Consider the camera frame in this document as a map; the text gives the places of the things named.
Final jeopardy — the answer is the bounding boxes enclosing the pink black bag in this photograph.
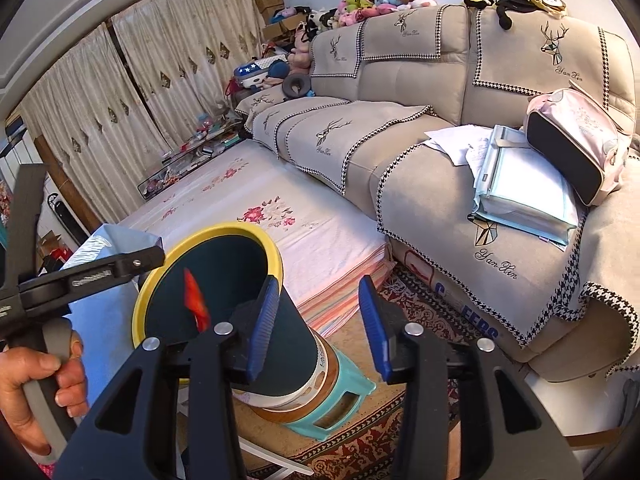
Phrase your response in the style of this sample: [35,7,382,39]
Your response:
[523,84,634,206]

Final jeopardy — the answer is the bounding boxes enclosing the beige patterned curtains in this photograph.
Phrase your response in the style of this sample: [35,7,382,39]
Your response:
[16,0,262,222]

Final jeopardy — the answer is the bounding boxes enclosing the patterned red carpet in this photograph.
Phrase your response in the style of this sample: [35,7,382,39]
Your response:
[233,263,482,479]

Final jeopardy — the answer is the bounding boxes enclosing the cardboard boxes stack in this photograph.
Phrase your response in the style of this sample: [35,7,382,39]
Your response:
[254,0,311,44]

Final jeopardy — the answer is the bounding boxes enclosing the yellow lion plush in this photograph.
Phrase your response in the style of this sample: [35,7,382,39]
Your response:
[528,0,566,18]

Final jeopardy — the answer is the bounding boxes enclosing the person's left hand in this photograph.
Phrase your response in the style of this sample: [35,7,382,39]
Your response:
[0,331,89,456]

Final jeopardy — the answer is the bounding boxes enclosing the black plush toy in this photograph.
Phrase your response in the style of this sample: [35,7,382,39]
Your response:
[463,0,540,30]

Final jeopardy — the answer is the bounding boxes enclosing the yellow rimmed dark trash bin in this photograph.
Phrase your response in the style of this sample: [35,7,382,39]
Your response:
[131,222,375,441]

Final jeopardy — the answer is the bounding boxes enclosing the beige sectional sofa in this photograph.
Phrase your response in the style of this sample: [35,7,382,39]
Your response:
[238,4,639,382]

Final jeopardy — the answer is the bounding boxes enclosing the low shelf with clutter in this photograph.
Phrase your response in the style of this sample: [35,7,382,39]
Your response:
[137,120,243,200]

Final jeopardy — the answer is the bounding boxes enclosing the black neck pillow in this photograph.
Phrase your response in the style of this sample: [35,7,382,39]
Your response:
[282,73,311,100]

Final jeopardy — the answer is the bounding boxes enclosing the pile of plush toys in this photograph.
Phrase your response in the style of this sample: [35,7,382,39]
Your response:
[276,0,448,82]

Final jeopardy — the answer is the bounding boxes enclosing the red wrapper in bin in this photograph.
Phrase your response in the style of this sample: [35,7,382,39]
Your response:
[183,269,212,333]

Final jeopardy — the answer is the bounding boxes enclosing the light blue document folder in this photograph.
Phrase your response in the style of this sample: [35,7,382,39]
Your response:
[472,125,579,246]

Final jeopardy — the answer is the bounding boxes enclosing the white papers on sofa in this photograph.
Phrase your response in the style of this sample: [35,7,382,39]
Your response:
[424,125,492,166]

